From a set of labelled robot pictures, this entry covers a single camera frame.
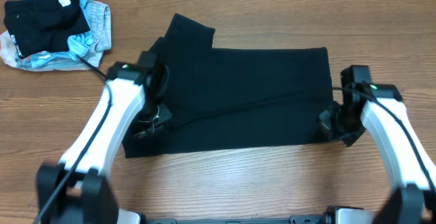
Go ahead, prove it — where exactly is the black t-shirt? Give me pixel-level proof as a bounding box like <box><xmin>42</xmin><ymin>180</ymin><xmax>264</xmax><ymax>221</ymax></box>
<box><xmin>123</xmin><ymin>14</ymin><xmax>333</xmax><ymax>158</ymax></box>

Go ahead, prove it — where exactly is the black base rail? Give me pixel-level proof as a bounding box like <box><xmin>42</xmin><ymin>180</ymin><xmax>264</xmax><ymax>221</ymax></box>
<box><xmin>81</xmin><ymin>214</ymin><xmax>386</xmax><ymax>224</ymax></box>

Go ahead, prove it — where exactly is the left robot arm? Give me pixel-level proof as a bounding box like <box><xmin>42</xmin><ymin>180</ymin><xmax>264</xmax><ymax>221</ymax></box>
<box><xmin>34</xmin><ymin>62</ymin><xmax>170</xmax><ymax>223</ymax></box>

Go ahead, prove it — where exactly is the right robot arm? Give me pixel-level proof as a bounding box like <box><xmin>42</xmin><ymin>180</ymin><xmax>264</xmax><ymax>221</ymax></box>
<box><xmin>317</xmin><ymin>82</ymin><xmax>435</xmax><ymax>223</ymax></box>

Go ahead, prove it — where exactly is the light blue folded garment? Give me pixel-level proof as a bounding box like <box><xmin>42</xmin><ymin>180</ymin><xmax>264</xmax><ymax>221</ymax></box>
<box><xmin>21</xmin><ymin>0</ymin><xmax>93</xmax><ymax>69</ymax></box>

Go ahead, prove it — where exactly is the folded black garment on pile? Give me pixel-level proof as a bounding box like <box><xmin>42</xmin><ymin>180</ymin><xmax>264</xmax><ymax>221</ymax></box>
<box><xmin>3</xmin><ymin>0</ymin><xmax>90</xmax><ymax>59</ymax></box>

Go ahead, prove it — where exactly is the grey patterned folded garment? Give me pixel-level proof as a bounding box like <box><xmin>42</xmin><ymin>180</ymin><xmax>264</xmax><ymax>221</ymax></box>
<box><xmin>84</xmin><ymin>1</ymin><xmax>112</xmax><ymax>54</ymax></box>

